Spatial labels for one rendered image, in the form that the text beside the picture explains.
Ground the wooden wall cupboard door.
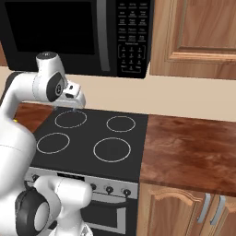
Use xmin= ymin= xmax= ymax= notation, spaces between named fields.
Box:
xmin=148 ymin=0 xmax=236 ymax=81

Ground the black hob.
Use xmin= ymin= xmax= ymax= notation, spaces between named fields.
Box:
xmin=29 ymin=107 xmax=149 ymax=183

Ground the black microwave oven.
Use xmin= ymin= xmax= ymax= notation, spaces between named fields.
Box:
xmin=0 ymin=0 xmax=155 ymax=79

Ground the grey cupboard handle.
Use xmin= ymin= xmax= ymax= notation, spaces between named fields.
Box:
xmin=209 ymin=195 xmax=227 ymax=227
xmin=196 ymin=193 xmax=212 ymax=225

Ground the silver oven door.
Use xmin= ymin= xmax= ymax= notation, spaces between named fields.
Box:
xmin=80 ymin=193 xmax=138 ymax=236

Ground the silver oven control panel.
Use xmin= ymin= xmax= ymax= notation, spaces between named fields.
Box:
xmin=24 ymin=167 xmax=139 ymax=200

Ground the grey microwave door handle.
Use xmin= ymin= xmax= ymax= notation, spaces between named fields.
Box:
xmin=96 ymin=0 xmax=112 ymax=73

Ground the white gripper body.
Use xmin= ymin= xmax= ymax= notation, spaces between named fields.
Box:
xmin=55 ymin=91 xmax=87 ymax=111

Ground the wooden base cupboard door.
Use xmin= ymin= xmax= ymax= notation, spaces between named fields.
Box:
xmin=136 ymin=183 xmax=215 ymax=236
xmin=211 ymin=194 xmax=236 ymax=236

